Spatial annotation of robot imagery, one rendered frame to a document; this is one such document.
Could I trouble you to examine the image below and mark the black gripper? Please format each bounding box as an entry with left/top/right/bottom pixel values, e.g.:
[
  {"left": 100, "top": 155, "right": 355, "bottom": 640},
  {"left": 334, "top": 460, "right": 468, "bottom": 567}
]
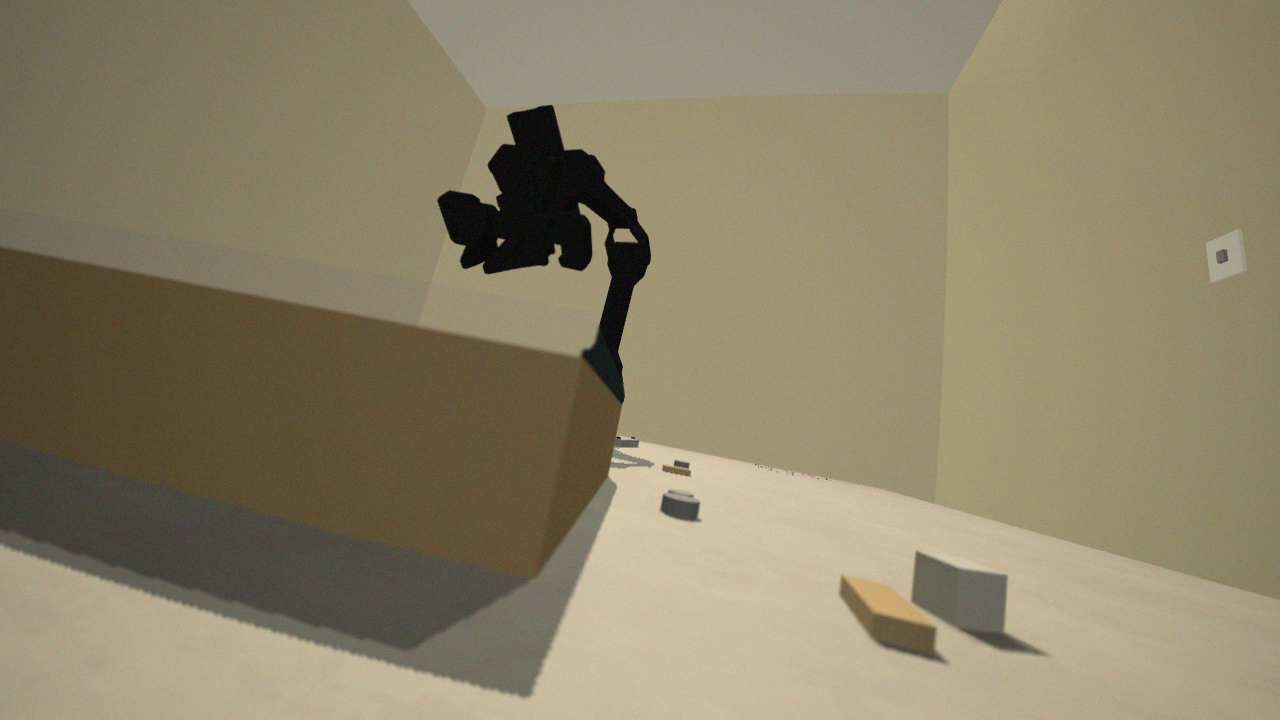
[{"left": 438, "top": 191, "right": 593, "bottom": 274}]

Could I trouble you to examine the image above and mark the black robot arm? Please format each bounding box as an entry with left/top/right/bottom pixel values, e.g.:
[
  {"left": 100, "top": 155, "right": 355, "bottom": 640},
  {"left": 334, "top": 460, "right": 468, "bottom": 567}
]
[{"left": 488, "top": 105, "right": 652, "bottom": 382}]

